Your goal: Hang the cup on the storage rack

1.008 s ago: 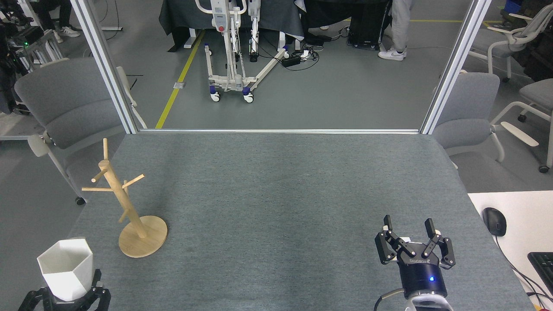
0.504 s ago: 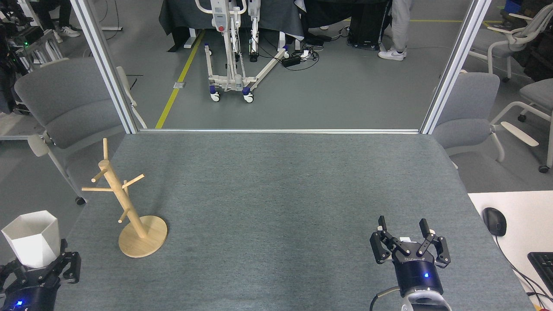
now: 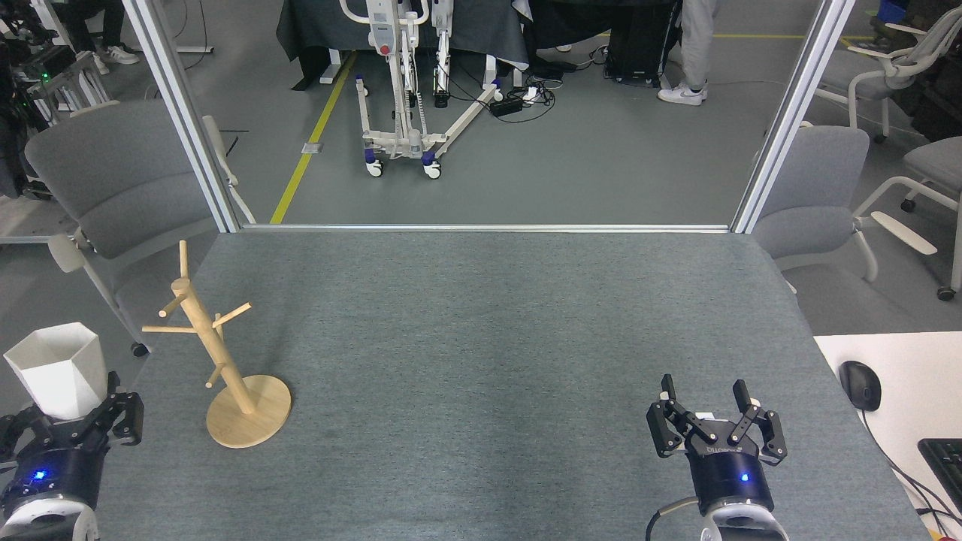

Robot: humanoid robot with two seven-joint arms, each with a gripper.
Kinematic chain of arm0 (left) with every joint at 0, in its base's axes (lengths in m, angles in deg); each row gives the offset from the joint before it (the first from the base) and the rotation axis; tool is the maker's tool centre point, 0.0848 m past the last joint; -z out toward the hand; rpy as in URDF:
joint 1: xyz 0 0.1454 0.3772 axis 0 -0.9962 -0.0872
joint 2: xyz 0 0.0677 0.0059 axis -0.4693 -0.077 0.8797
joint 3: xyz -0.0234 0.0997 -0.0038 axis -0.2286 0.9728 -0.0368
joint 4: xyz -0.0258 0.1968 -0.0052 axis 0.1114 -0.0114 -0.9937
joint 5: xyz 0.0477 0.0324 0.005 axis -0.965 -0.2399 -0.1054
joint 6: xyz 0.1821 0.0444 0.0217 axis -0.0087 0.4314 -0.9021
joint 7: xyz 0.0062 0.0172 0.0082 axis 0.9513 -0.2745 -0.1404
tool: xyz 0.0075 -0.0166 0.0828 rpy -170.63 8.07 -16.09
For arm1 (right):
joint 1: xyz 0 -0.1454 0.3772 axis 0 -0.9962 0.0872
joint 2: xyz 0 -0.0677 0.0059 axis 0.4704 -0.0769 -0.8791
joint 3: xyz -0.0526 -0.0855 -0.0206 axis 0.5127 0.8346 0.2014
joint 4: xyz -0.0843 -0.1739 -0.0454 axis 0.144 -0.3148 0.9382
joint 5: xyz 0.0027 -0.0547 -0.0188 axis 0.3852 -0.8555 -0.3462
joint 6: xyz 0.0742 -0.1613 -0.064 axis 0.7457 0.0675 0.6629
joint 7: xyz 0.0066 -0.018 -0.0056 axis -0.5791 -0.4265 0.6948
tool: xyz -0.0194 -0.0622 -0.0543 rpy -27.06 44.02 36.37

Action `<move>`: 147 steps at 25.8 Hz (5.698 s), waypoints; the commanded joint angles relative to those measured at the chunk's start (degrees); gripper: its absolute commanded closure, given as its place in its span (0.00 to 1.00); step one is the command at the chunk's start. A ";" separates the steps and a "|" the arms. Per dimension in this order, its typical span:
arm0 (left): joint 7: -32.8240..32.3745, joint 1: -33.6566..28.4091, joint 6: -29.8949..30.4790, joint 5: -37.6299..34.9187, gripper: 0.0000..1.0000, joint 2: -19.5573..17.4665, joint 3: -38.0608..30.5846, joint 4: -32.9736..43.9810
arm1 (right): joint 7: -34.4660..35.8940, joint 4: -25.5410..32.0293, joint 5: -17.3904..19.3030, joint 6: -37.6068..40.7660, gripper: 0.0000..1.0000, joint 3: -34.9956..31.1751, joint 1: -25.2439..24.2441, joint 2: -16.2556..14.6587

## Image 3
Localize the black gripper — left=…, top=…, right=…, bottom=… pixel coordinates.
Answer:
left=0, top=372, right=145, bottom=512
left=646, top=374, right=788, bottom=515

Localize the white hexagonal cup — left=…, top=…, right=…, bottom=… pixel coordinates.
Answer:
left=4, top=322, right=107, bottom=422

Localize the wooden cup rack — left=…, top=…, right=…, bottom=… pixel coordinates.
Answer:
left=141, top=240, right=292, bottom=449

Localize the equipment rack with green light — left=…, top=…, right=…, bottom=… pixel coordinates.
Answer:
left=0, top=0, right=113, bottom=200

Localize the black computer mouse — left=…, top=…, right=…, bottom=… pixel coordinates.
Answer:
left=839, top=361, right=882, bottom=412

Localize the black keyboard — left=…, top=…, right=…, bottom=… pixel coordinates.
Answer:
left=918, top=438, right=962, bottom=519

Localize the grey chair with beige armrests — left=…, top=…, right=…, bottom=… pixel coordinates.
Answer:
left=752, top=120, right=939, bottom=294
left=24, top=100, right=256, bottom=358

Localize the white mesh office chair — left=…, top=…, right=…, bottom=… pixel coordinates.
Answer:
left=815, top=6, right=962, bottom=144

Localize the black equipment case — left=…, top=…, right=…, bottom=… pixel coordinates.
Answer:
left=605, top=0, right=681, bottom=87

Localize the person in dark trousers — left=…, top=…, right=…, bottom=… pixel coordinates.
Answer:
left=60, top=0, right=141, bottom=76

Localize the dark table cloth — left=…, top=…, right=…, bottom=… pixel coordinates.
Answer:
left=276, top=0, right=531, bottom=91

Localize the white wheeled stand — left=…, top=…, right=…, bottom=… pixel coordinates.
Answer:
left=338, top=0, right=506, bottom=180

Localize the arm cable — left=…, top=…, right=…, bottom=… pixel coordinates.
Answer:
left=646, top=496, right=701, bottom=541

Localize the black mouse cable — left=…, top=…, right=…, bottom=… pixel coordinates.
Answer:
left=861, top=410, right=962, bottom=527

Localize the silver table edge rail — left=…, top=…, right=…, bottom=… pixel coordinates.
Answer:
left=240, top=223, right=734, bottom=234

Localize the silver frame post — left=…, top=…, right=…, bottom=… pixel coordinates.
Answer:
left=123, top=0, right=241, bottom=234
left=731, top=0, right=858, bottom=234

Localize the grey chair with white frame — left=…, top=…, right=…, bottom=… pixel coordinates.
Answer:
left=853, top=135, right=962, bottom=301

